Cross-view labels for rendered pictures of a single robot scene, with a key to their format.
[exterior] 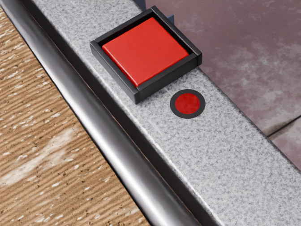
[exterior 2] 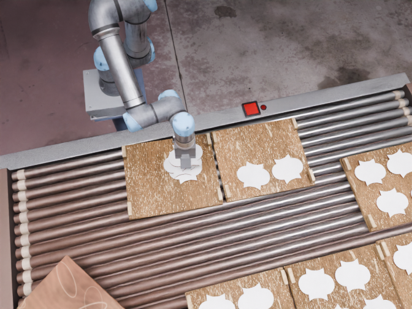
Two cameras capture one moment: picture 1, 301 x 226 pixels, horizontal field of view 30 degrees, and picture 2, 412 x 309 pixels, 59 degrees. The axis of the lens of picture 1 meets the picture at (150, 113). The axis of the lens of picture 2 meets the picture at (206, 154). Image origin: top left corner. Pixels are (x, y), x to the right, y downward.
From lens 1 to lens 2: 152 cm
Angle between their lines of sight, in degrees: 36
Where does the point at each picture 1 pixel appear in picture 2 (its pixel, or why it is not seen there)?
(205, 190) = (280, 111)
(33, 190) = (274, 132)
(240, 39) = not seen: hidden behind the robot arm
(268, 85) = not seen: hidden behind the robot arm
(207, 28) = not seen: hidden behind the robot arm
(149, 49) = (251, 107)
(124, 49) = (249, 111)
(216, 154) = (274, 106)
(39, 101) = (257, 127)
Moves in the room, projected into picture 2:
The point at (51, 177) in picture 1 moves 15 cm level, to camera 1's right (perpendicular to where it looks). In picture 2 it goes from (273, 129) to (278, 103)
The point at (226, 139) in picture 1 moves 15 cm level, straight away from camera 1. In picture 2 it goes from (272, 104) to (246, 91)
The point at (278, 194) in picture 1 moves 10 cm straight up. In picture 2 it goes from (284, 102) to (289, 91)
